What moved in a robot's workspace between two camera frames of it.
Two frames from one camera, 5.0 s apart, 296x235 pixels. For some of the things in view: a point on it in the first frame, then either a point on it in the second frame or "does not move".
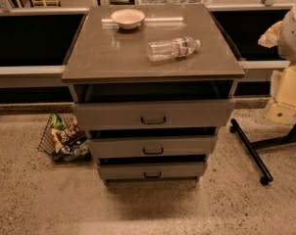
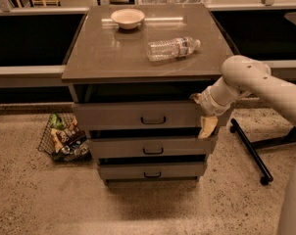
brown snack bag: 70,136 does not move
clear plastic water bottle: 166,49 does not move
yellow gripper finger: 270,38 → 208,123
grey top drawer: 146,115 does not move
